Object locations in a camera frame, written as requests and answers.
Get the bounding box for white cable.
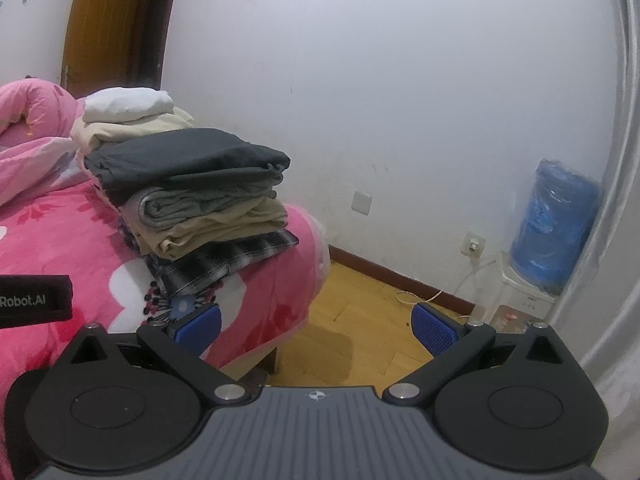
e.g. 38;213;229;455
397;254;482;322

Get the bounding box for white curtain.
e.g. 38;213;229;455
547;0;640;461

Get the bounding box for brown wooden door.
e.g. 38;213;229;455
62;0;185;100

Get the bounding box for pink floral bed blanket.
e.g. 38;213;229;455
0;180;331;386

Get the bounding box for white water dispenser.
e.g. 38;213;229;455
492;252;558;335

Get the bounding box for stack of folded clothes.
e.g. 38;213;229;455
70;87;301;306

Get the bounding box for dark grey shorts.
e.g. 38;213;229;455
84;128;292;207

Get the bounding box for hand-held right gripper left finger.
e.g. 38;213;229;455
62;302;253;406

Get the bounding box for wall socket with plug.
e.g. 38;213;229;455
461;231;487;257

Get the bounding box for pink and blue quilt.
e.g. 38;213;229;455
0;77;96;207

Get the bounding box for blue water bottle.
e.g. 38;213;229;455
510;157;601;296

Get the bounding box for wooden bed base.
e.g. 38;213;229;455
220;345;287;386

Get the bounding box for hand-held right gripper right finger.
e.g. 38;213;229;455
382;301;576;406

